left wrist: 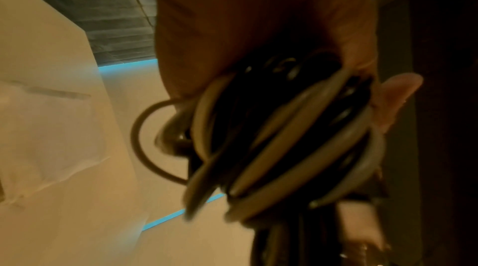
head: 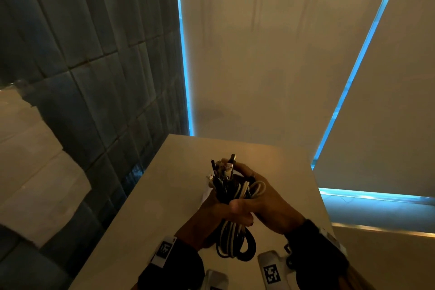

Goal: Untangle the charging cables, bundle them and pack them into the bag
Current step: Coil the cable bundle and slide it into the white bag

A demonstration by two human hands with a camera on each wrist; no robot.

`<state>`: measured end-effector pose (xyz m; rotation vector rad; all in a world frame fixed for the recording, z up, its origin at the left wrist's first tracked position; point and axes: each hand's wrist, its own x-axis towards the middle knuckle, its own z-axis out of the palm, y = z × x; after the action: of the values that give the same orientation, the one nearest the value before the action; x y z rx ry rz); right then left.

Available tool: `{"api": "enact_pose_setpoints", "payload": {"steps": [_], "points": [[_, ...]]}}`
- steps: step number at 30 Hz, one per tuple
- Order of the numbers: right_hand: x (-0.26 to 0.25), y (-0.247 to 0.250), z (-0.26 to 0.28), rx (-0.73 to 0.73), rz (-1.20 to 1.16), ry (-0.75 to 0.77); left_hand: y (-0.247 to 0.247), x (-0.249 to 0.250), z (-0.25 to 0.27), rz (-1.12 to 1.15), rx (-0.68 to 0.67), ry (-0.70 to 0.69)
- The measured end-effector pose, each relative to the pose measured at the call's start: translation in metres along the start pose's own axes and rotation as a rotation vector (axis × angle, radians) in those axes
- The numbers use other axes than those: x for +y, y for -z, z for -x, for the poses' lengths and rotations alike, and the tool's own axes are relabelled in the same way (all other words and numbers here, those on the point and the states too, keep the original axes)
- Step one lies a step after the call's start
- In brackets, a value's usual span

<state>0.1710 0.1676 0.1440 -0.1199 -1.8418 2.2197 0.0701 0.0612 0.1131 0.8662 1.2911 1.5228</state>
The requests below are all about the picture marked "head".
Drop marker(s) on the person's left hand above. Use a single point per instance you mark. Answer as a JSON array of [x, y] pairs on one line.
[[204, 221]]

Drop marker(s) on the person's right hand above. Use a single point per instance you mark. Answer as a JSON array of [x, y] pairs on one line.
[[275, 211]]

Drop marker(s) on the white plastic pouch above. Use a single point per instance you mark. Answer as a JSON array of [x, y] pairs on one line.
[[206, 194]]

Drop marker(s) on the white table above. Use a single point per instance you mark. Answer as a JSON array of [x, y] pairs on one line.
[[170, 181]]

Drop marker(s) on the window sill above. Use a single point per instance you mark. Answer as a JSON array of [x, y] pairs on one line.
[[377, 211]]

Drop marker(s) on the white pillow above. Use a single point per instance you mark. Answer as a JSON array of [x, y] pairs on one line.
[[34, 181]]

